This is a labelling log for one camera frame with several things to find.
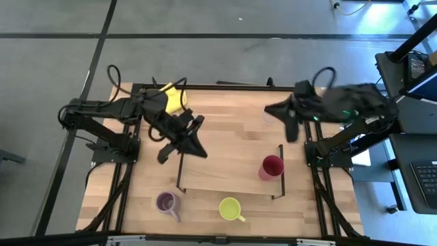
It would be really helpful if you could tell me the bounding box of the black power adapter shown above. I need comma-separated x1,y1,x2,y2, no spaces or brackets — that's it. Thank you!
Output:
404,51,430,85

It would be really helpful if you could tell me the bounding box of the yellow cloth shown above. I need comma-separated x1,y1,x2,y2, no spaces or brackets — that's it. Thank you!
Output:
159,82,188,115

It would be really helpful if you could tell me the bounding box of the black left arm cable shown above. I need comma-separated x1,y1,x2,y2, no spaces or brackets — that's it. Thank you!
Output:
106,64,137,98

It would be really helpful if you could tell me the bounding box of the purple mug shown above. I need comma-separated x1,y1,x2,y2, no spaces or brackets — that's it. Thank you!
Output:
156,191,182,223

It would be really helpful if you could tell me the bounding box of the black aluminium table frame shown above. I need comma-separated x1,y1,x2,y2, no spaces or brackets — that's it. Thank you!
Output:
76,77,365,240

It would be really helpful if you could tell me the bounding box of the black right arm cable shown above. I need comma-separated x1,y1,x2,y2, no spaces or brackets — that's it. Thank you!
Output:
311,66,337,90

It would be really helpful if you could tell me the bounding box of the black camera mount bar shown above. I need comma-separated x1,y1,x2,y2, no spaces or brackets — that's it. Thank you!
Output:
0,230,437,246

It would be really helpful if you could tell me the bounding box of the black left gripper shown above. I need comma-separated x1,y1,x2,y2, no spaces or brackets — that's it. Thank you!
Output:
150,109,208,164

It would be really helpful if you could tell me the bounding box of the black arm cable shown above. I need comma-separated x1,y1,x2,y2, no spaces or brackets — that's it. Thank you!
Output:
311,66,337,90
106,64,137,98

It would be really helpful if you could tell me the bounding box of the grey furniture leg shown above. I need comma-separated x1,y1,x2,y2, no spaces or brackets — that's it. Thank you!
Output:
0,148,27,165

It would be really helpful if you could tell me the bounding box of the wooden shelf with black legs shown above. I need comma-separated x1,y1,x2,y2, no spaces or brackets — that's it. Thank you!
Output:
175,143,286,200

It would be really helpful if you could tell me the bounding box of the grey side desk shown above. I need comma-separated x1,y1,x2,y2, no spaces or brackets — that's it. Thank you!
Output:
374,51,437,215

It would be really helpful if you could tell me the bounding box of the yellow floor cable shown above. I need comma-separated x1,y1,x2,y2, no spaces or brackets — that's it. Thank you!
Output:
328,0,372,16

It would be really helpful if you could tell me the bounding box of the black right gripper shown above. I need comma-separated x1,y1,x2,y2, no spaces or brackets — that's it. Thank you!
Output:
264,81,325,144

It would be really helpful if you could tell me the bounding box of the black slanted pole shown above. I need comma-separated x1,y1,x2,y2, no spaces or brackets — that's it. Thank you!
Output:
389,13,437,63

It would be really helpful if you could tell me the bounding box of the black keyboard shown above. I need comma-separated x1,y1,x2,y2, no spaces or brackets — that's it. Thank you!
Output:
410,161,437,210

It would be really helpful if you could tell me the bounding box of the yellow-green mug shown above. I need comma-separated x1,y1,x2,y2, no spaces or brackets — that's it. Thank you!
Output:
218,197,246,223

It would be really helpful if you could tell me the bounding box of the pink plastic cup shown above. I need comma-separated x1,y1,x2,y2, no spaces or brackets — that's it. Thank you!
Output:
257,154,285,182

